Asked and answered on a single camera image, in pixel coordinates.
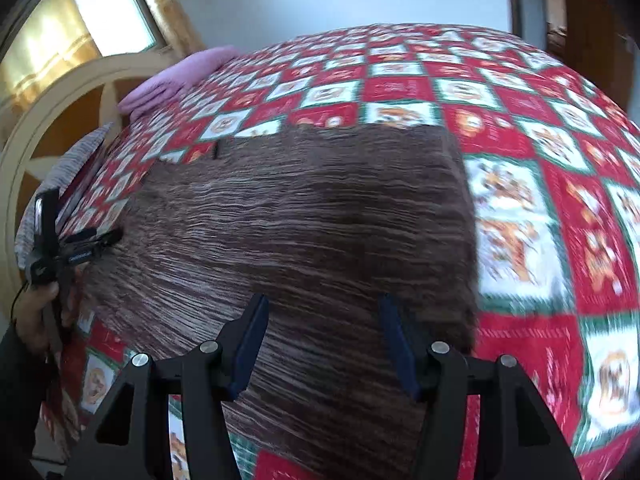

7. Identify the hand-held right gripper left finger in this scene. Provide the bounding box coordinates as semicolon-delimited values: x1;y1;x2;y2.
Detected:
65;292;271;480

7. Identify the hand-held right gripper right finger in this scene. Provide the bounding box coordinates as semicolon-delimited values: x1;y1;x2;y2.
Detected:
377;294;583;480

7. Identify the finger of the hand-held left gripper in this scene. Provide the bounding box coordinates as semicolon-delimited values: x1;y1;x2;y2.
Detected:
94;228;124;257

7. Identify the brown knitted sweater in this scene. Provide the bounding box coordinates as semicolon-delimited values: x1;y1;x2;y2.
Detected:
82;122;482;480

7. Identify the person's left forearm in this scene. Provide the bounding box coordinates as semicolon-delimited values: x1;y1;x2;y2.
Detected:
0;320;58;480

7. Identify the person's left hand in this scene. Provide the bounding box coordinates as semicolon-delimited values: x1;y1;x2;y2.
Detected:
15;270;82;356

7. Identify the striped pillow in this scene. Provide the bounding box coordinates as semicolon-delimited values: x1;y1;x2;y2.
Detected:
14;122;114;271

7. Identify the cream and brown headboard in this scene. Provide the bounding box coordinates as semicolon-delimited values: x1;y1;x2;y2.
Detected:
0;52;177;321

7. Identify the pink folded blanket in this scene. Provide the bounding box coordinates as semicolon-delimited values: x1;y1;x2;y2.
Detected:
117;45;242;119

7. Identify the yellow curtain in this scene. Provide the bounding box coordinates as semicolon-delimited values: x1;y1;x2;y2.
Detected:
131;0;207;55
0;0;102;107

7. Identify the window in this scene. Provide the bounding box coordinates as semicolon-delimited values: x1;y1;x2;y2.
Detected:
65;0;167;59

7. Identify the red checked printed bedsheet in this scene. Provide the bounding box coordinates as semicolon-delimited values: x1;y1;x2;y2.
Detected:
40;22;640;480

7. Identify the brown wooden door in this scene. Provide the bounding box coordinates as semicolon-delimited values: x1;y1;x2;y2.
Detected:
542;0;635;107

